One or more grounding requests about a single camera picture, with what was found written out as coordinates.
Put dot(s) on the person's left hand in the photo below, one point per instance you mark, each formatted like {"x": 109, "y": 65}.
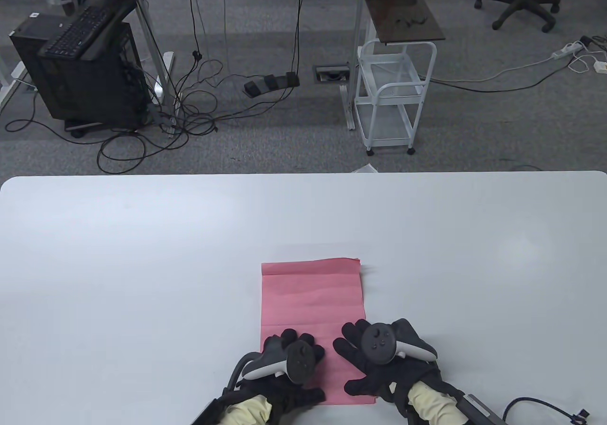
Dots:
{"x": 294, "y": 396}

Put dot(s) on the person's right hand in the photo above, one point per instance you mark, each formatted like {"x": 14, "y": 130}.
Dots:
{"x": 384, "y": 377}

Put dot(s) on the pink paper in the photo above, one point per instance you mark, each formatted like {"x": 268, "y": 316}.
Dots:
{"x": 308, "y": 297}

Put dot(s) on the person's left forearm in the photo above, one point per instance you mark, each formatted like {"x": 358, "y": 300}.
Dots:
{"x": 249, "y": 411}

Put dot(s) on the black white hand controller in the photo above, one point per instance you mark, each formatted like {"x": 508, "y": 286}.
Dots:
{"x": 378, "y": 344}
{"x": 299, "y": 361}

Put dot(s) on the clear plastic bag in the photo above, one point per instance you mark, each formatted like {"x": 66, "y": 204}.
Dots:
{"x": 366, "y": 169}

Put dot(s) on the metal floor socket box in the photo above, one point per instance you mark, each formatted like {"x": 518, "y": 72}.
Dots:
{"x": 332, "y": 74}

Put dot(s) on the black foot pedal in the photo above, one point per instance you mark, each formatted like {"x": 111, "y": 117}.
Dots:
{"x": 270, "y": 83}

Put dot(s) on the dark brown board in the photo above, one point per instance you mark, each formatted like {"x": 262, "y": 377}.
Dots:
{"x": 403, "y": 17}

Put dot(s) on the black computer tower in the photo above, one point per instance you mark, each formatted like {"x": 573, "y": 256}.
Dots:
{"x": 90, "y": 88}

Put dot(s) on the white power strip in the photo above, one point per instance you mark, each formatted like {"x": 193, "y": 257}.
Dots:
{"x": 566, "y": 50}

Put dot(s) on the white power adapter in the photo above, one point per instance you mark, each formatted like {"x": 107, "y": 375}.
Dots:
{"x": 600, "y": 66}

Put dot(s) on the metal desk leg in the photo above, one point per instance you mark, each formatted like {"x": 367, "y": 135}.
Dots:
{"x": 147, "y": 31}

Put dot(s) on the black keyboard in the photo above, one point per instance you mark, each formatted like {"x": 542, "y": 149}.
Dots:
{"x": 71, "y": 36}

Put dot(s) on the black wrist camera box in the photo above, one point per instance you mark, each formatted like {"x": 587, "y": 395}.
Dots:
{"x": 208, "y": 413}
{"x": 481, "y": 411}

